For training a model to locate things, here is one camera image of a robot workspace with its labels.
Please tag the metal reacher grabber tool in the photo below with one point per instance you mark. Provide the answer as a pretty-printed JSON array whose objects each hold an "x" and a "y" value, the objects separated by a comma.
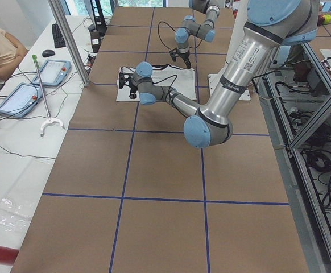
[{"x": 50, "y": 120}]

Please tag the near blue teach pendant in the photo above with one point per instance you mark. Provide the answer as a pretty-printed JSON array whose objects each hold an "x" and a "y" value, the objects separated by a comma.
[{"x": 21, "y": 100}]

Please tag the black keyboard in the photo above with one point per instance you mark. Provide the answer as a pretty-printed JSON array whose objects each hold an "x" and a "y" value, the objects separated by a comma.
[{"x": 58, "y": 38}]

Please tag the blue teach pendant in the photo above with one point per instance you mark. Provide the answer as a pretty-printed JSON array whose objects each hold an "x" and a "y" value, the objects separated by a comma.
[
  {"x": 53, "y": 72},
  {"x": 21, "y": 100}
]

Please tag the clear plastic bag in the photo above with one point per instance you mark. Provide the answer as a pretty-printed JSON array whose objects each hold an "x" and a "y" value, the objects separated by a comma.
[{"x": 15, "y": 216}]

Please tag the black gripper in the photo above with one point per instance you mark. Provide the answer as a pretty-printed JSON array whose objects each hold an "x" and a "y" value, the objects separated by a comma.
[
  {"x": 132, "y": 87},
  {"x": 182, "y": 54}
]

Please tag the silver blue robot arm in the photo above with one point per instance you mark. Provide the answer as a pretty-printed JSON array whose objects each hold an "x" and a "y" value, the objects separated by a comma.
[
  {"x": 189, "y": 27},
  {"x": 268, "y": 24}
]

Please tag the grey cartoon print t-shirt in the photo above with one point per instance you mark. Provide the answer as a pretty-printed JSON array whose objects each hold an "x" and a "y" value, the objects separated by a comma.
[{"x": 183, "y": 80}]

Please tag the far blue teach pendant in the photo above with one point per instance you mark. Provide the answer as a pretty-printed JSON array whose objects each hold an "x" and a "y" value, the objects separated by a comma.
[{"x": 53, "y": 72}]

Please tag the black computer mouse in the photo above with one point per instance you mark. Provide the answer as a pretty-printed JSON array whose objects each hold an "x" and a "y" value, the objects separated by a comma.
[{"x": 48, "y": 53}]

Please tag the person in beige shirt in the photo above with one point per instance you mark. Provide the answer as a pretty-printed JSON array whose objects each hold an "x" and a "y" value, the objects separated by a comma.
[{"x": 12, "y": 53}]

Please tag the aluminium frame post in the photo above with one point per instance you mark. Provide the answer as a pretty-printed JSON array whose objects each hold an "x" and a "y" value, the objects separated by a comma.
[{"x": 60, "y": 18}]

